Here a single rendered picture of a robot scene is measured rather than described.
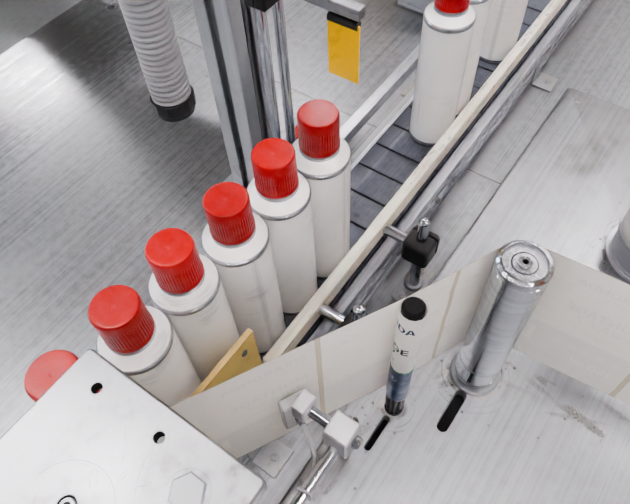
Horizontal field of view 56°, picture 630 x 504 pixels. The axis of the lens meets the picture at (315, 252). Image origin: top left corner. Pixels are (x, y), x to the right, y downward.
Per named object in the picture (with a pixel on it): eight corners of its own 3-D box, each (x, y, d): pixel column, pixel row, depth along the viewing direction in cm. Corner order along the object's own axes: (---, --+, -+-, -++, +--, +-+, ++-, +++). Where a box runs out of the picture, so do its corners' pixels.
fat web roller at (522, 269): (485, 406, 53) (544, 303, 38) (440, 378, 55) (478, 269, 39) (508, 366, 55) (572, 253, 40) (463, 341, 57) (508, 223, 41)
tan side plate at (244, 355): (193, 468, 50) (166, 436, 42) (186, 463, 50) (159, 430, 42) (266, 375, 54) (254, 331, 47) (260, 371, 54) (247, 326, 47)
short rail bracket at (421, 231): (417, 301, 65) (431, 237, 55) (394, 288, 66) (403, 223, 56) (432, 280, 66) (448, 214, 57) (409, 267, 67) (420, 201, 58)
